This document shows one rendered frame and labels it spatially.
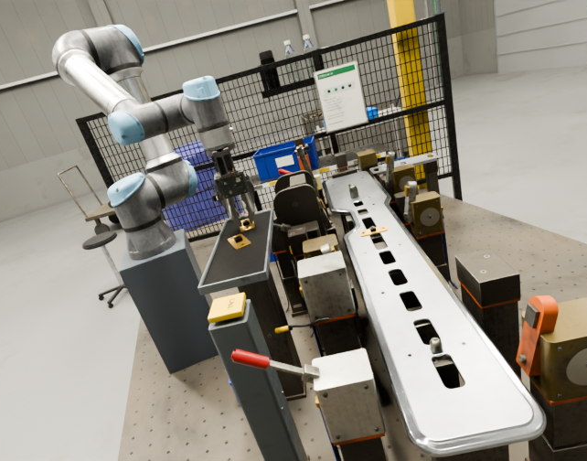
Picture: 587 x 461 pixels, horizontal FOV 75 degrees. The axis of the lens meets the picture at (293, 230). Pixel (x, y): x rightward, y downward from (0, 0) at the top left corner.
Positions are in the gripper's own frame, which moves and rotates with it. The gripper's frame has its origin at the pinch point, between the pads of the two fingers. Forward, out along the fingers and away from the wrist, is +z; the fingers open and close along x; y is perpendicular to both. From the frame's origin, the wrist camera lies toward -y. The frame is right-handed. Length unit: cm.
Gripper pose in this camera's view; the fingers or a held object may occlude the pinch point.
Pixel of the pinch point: (244, 219)
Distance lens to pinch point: 101.8
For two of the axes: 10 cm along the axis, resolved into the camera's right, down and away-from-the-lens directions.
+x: 9.5, -3.0, 0.7
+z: 2.5, 8.9, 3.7
